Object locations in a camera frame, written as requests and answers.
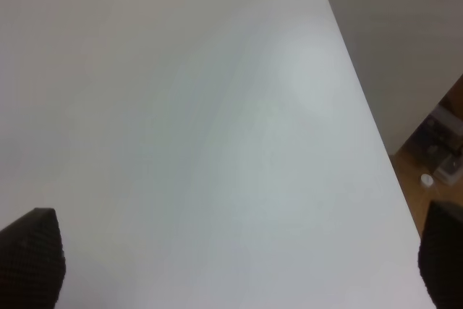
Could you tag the grey equipment box on floor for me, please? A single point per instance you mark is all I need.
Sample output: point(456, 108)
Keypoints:
point(437, 144)

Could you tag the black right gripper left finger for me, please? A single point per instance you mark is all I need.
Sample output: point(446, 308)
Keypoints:
point(33, 265)

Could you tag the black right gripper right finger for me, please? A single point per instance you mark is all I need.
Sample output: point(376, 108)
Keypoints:
point(440, 254)

